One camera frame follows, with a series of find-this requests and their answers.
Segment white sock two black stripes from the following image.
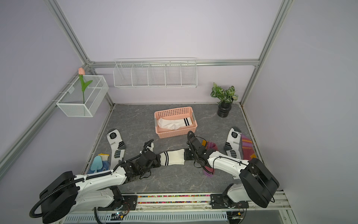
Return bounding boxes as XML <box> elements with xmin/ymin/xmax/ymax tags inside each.
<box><xmin>158</xmin><ymin>117</ymin><xmax>193</xmax><ymax>130</ymax></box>

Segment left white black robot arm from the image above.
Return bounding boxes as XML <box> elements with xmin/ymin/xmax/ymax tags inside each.
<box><xmin>29</xmin><ymin>150</ymin><xmax>161</xmax><ymax>224</ymax></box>

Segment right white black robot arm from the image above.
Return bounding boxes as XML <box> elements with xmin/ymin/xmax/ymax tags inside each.
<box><xmin>187</xmin><ymin>132</ymin><xmax>280</xmax><ymax>209</ymax></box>

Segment magenta purple yellow-cuff sock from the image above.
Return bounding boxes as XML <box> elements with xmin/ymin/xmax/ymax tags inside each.
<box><xmin>202</xmin><ymin>140</ymin><xmax>218</xmax><ymax>177</ymax></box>

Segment white sport sock left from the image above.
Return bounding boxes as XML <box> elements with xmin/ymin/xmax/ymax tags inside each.
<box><xmin>107</xmin><ymin>129</ymin><xmax>126</xmax><ymax>169</ymax></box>

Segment white sport sock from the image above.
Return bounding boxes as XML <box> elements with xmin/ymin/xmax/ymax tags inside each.
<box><xmin>224</xmin><ymin>127</ymin><xmax>243</xmax><ymax>159</ymax></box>
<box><xmin>107</xmin><ymin>129</ymin><xmax>126</xmax><ymax>169</ymax></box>

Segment blue yellow sock left edge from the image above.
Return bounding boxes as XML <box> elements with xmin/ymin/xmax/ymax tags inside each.
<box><xmin>98</xmin><ymin>154</ymin><xmax>110</xmax><ymax>172</ymax></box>

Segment white sport sock right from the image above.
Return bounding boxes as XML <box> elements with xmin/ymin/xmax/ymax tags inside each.
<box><xmin>224</xmin><ymin>127</ymin><xmax>243</xmax><ymax>159</ymax></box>

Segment pink perforated plastic basket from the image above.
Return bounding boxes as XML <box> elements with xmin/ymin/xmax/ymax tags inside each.
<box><xmin>154</xmin><ymin>106</ymin><xmax>198</xmax><ymax>139</ymax></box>

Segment light blue garden trowel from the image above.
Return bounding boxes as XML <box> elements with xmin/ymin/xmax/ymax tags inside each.
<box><xmin>90</xmin><ymin>155</ymin><xmax>103</xmax><ymax>173</ymax></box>

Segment magenta striped sock far right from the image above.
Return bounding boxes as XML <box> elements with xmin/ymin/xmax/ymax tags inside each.
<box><xmin>241</xmin><ymin>134</ymin><xmax>257</xmax><ymax>161</ymax></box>

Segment potted green plant black pot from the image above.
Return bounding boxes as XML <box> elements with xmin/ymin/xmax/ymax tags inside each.
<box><xmin>210</xmin><ymin>82</ymin><xmax>238</xmax><ymax>118</ymax></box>

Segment artificial pink tulip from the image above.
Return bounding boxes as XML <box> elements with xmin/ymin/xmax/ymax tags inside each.
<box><xmin>78</xmin><ymin>68</ymin><xmax>93</xmax><ymax>104</ymax></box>

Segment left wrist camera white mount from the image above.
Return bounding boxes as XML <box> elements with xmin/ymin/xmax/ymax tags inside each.
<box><xmin>145</xmin><ymin>142</ymin><xmax>154</xmax><ymax>152</ymax></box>

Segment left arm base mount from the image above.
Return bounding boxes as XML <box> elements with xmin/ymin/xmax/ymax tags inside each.
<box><xmin>98</xmin><ymin>195</ymin><xmax>138</xmax><ymax>211</ymax></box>

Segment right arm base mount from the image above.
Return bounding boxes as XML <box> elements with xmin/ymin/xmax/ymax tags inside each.
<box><xmin>210</xmin><ymin>183</ymin><xmax>249</xmax><ymax>209</ymax></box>

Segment white wire wall shelf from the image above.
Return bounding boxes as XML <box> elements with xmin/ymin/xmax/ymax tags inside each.
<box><xmin>113</xmin><ymin>57</ymin><xmax>198</xmax><ymax>88</ymax></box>

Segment white mesh wall basket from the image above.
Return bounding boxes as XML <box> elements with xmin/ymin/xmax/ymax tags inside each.
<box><xmin>56</xmin><ymin>75</ymin><xmax>109</xmax><ymax>117</ymax></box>

